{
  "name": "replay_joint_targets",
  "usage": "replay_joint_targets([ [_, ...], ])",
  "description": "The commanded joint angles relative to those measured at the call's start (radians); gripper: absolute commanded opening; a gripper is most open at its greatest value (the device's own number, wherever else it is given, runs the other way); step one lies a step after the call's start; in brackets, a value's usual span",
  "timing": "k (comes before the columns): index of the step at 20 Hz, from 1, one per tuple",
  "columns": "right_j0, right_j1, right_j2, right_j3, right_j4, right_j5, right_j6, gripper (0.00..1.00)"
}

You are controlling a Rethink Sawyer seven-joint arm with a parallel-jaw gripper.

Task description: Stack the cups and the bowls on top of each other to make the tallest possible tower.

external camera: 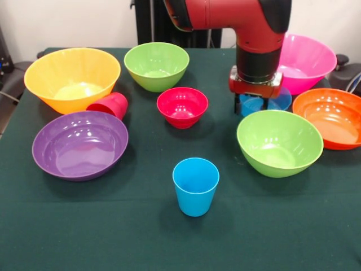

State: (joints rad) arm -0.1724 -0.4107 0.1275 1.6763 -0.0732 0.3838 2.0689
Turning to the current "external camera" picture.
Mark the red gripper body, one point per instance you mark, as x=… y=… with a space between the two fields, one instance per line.
x=253 y=89

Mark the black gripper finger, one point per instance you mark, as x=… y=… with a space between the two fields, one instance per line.
x=237 y=104
x=265 y=103

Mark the blue bowl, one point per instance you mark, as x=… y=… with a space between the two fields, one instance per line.
x=252 y=105

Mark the pink bowl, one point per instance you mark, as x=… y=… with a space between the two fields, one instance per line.
x=307 y=56

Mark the blue cup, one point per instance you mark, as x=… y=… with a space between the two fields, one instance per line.
x=194 y=197

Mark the red cup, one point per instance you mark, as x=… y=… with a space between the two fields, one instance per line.
x=112 y=104

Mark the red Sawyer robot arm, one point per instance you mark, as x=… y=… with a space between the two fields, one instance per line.
x=253 y=28

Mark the green bowl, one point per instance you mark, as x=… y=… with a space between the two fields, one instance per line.
x=279 y=141
x=156 y=60

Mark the red bowl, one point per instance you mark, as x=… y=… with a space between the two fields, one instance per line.
x=182 y=105

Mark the orange bowl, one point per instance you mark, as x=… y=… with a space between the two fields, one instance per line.
x=330 y=113

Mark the black office chair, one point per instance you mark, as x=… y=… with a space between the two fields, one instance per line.
x=17 y=76
x=345 y=76

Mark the purple bowl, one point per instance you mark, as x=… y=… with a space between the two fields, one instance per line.
x=80 y=141

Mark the yellow bowl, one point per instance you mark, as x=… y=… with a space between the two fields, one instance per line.
x=70 y=67

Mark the dark green tablecloth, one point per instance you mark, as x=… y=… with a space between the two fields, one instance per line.
x=112 y=240

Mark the black computer box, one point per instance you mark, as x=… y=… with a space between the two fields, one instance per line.
x=5 y=56

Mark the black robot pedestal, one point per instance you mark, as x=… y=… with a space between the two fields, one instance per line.
x=158 y=25

